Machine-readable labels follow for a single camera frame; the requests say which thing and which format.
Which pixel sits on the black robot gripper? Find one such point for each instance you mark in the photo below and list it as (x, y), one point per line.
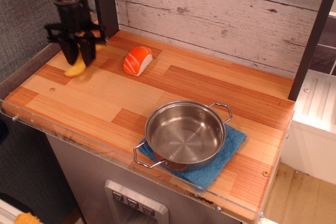
(76, 32)

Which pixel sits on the yellow toy brush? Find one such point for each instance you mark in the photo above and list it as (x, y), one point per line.
(77, 68)

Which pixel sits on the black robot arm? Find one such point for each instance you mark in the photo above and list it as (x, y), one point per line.
(76, 33)

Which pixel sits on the blue cloth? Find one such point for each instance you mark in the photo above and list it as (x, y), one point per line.
(205, 176)

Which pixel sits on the toy salmon sushi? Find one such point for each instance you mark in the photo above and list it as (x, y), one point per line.
(137, 60)

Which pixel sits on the stainless steel pot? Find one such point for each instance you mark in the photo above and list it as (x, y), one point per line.
(184, 135)

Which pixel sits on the silver button panel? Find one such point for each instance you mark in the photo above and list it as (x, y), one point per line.
(130, 206)

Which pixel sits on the yellow object bottom left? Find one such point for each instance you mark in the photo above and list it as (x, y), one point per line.
(26, 218)

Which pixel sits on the white toy sink unit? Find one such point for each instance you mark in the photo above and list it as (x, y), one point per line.
(309, 146)

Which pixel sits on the dark left post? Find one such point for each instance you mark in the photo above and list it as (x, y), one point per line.
(107, 16)

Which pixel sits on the dark post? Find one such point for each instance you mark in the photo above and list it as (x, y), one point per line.
(313, 40)
(107, 16)

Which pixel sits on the clear acrylic guard rail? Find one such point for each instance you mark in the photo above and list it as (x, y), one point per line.
(112, 129)

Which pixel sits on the dark right post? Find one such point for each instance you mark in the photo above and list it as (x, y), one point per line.
(313, 40)

